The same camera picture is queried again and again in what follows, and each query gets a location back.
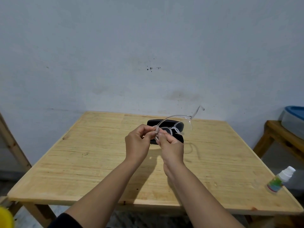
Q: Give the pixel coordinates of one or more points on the small white spray bottle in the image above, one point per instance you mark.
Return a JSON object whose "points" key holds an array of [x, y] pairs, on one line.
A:
{"points": [[286, 174]]}

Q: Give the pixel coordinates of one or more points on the grey basin with blue lid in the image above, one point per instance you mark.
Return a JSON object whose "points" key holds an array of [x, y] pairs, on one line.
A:
{"points": [[294, 121]]}

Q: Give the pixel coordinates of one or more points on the brown wooden side table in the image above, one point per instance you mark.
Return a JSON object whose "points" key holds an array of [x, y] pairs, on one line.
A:
{"points": [[285, 140]]}

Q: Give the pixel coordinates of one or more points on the person's left forearm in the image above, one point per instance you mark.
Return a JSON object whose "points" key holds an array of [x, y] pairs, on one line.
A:
{"points": [[104, 194]]}

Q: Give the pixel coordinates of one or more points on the light wooden side table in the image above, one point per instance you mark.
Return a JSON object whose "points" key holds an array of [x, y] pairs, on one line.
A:
{"points": [[14, 144]]}

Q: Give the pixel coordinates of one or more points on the clear-framed glasses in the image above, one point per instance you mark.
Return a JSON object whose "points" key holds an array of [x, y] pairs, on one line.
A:
{"points": [[190, 117]]}

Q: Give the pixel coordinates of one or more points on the person's right forearm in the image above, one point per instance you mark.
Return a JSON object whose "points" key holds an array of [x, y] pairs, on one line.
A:
{"points": [[202, 201]]}

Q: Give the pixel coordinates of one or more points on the black glasses case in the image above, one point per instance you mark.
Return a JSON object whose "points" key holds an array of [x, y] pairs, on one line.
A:
{"points": [[153, 122]]}

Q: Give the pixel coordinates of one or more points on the person's left hand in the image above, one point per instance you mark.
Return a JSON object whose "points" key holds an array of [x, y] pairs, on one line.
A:
{"points": [[136, 144]]}

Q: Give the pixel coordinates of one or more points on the yellow plastic basin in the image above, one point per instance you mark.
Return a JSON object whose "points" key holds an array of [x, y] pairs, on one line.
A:
{"points": [[6, 218]]}

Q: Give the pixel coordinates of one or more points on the person's black left sleeve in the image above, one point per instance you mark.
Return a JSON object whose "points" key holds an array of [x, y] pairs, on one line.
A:
{"points": [[64, 222]]}

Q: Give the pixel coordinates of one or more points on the person's right hand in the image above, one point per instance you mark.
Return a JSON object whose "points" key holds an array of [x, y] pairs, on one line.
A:
{"points": [[172, 151]]}

